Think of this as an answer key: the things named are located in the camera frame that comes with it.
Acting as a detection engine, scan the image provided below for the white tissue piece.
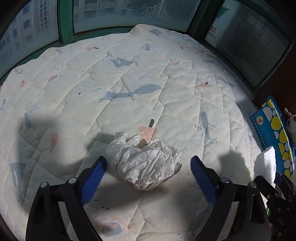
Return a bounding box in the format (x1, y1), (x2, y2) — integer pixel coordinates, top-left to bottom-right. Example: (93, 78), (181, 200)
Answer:
(254, 146), (276, 184)

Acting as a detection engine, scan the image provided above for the white paper ball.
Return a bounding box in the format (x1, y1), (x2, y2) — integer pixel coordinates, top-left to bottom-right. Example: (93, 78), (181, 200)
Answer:
(105, 132), (182, 191)

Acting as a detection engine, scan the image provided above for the person's right hand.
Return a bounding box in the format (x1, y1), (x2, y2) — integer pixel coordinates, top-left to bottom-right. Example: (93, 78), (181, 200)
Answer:
(269, 223), (274, 236)

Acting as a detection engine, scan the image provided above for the blue yellow dotted tissue box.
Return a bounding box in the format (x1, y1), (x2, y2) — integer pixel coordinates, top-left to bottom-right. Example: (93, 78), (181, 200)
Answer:
(250, 96), (295, 177)

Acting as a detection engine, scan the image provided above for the beige plush toy animal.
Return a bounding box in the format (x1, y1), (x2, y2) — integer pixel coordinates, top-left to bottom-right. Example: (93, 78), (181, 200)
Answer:
(284, 108), (296, 142)

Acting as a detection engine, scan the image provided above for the cream quilted patterned mat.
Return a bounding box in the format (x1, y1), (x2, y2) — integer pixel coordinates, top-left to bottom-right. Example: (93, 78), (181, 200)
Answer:
(1, 25), (262, 240)

